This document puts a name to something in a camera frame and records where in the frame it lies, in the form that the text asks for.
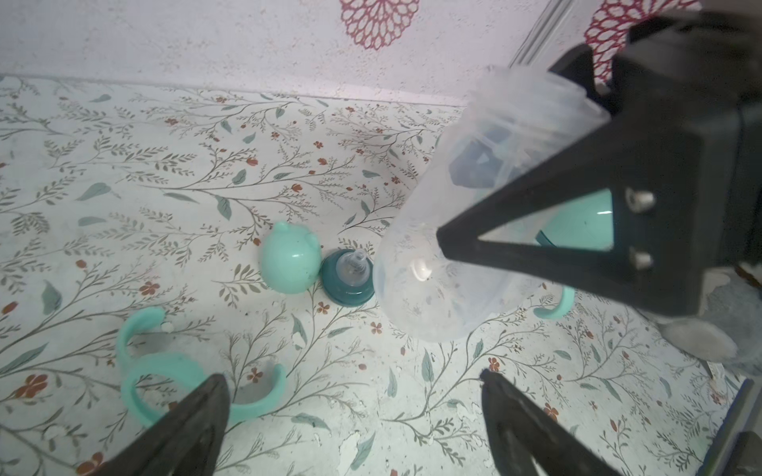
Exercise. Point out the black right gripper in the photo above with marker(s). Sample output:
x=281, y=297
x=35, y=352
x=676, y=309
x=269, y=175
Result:
x=681, y=160

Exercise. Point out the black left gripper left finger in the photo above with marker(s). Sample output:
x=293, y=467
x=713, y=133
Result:
x=186, y=441

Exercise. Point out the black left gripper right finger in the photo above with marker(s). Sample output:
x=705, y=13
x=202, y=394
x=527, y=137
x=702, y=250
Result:
x=523, y=439

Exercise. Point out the teal nipple collar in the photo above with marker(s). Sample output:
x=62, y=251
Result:
x=346, y=276

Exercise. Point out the mint bottle cap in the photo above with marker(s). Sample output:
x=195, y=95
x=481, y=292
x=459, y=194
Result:
x=584, y=223
x=290, y=258

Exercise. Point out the grey white plush toy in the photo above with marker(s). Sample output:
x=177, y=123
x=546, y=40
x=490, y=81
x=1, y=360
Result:
x=727, y=327

